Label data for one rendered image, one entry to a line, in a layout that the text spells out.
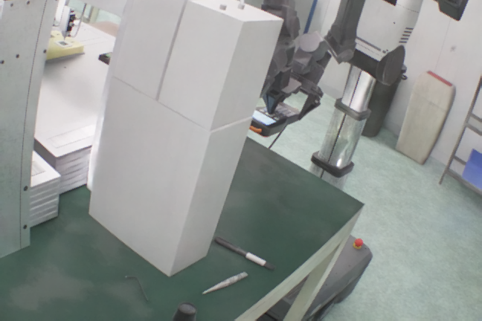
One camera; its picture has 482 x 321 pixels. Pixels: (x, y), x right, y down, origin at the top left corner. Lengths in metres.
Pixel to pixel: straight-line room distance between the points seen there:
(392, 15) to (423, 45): 2.69
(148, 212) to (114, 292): 0.17
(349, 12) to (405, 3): 0.33
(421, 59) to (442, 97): 0.52
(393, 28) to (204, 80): 0.93
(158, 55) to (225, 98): 0.13
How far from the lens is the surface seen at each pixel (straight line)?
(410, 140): 4.08
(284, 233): 1.19
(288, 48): 1.22
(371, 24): 1.65
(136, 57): 0.88
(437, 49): 4.28
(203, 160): 0.83
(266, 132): 1.27
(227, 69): 0.78
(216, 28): 0.78
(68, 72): 1.42
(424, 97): 3.96
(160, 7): 0.84
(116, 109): 0.93
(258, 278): 1.04
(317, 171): 1.84
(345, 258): 2.11
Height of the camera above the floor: 1.39
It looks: 26 degrees down
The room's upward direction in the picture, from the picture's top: 17 degrees clockwise
